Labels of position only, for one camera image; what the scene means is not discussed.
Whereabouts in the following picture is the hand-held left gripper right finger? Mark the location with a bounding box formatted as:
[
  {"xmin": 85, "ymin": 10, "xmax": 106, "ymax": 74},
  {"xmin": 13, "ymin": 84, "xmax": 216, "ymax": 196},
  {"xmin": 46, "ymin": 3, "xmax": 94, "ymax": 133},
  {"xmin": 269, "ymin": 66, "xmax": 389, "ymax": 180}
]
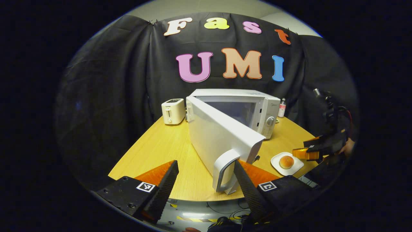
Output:
[{"xmin": 233, "ymin": 159, "xmax": 318, "ymax": 224}]

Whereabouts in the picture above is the white toaster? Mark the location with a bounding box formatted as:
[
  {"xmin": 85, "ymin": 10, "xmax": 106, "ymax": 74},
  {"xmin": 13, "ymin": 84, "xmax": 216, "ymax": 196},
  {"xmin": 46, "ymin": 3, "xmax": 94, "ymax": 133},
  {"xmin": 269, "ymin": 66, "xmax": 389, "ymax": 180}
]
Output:
[{"xmin": 161, "ymin": 98, "xmax": 186, "ymax": 125}]

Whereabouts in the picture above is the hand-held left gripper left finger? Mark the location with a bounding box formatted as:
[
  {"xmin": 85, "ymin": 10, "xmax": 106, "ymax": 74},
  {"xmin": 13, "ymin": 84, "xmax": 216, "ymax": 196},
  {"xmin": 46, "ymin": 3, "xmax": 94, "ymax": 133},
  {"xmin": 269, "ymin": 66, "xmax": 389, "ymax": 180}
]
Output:
[{"xmin": 91, "ymin": 160, "xmax": 180, "ymax": 225}]

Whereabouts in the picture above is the person's black shoe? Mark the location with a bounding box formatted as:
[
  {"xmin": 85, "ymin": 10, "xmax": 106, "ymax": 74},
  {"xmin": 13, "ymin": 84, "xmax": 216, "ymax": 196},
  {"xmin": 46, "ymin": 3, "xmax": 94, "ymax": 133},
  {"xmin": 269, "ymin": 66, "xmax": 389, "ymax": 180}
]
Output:
[{"xmin": 208, "ymin": 217, "xmax": 246, "ymax": 232}]

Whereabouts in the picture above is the round bread bun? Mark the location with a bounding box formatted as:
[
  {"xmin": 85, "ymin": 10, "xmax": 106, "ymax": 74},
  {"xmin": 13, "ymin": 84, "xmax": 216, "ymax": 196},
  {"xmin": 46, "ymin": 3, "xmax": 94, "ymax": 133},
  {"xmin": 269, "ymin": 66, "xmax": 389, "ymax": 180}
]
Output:
[{"xmin": 279, "ymin": 155, "xmax": 295, "ymax": 169}]

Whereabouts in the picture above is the white microwave oven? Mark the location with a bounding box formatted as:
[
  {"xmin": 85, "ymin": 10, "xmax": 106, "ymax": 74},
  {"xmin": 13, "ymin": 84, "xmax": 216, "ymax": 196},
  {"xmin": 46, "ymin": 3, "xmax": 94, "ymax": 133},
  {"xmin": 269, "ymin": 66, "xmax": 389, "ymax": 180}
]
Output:
[{"xmin": 186, "ymin": 89, "xmax": 281, "ymax": 196}]

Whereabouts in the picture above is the white square plate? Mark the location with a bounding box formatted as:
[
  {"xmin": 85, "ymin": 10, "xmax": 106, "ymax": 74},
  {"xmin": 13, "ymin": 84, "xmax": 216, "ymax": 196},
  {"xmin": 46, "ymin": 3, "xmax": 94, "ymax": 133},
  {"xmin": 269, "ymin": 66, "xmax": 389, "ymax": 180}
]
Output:
[{"xmin": 270, "ymin": 152, "xmax": 304, "ymax": 177}]

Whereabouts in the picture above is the black floor cable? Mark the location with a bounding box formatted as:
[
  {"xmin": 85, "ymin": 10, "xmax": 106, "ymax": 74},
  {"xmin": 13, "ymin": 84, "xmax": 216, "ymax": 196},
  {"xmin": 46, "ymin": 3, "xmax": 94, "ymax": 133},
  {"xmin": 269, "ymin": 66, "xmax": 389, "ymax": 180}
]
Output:
[{"xmin": 206, "ymin": 199, "xmax": 252, "ymax": 220}]

